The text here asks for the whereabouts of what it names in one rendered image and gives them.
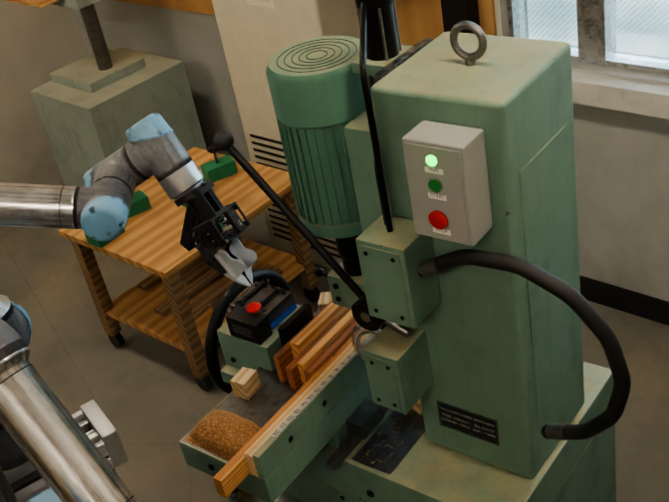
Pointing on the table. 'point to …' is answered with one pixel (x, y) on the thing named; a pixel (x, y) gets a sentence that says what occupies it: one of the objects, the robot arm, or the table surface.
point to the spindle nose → (346, 247)
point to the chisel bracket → (342, 296)
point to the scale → (313, 394)
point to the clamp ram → (295, 323)
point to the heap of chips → (222, 433)
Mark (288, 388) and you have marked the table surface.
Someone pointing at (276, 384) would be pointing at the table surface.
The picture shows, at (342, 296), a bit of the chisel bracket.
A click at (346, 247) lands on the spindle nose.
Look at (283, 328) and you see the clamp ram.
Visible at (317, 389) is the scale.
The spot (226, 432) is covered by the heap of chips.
